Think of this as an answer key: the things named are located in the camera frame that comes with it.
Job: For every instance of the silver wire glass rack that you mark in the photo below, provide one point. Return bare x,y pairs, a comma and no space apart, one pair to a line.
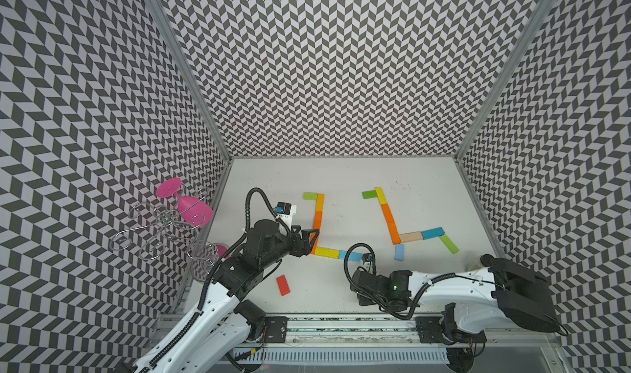
156,227

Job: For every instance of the yellow block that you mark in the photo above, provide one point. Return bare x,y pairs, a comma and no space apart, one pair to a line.
381,196

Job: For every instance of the yellow-orange block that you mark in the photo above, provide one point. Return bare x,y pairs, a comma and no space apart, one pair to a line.
320,202

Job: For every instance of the small dark lidded jar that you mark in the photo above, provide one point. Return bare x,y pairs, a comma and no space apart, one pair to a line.
483,261

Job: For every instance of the orange vertical block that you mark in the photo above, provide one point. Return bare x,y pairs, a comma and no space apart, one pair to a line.
317,220

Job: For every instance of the green long block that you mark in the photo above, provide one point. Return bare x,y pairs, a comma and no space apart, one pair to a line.
449,244

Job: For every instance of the orange diagonal block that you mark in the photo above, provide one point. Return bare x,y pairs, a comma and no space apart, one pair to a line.
314,245

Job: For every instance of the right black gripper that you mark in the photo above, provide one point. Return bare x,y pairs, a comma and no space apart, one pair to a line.
363,301

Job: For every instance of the red small block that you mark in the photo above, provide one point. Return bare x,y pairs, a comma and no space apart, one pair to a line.
283,285

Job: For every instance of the yellow-green long block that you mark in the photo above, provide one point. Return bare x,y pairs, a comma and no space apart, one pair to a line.
327,252

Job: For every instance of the light blue small block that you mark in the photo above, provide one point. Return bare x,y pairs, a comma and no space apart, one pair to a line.
399,252

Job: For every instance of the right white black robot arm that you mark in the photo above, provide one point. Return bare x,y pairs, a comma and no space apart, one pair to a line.
456,308

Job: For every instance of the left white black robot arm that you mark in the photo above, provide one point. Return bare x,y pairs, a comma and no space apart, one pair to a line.
224,317

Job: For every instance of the pink plastic wine glass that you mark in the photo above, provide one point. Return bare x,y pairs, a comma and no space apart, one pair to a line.
193,210

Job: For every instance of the light green small block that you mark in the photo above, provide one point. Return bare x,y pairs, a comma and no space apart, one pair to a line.
310,196

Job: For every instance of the aluminium mounting rail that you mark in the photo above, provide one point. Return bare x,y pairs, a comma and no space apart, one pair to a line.
327,330

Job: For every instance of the teal block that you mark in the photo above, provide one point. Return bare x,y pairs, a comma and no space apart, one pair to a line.
433,233

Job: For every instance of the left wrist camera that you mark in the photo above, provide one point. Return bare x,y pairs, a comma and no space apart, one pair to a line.
286,211

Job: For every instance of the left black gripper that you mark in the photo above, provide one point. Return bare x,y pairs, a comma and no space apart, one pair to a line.
306,248

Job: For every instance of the natural wood block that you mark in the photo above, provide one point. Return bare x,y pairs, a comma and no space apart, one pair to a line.
411,237

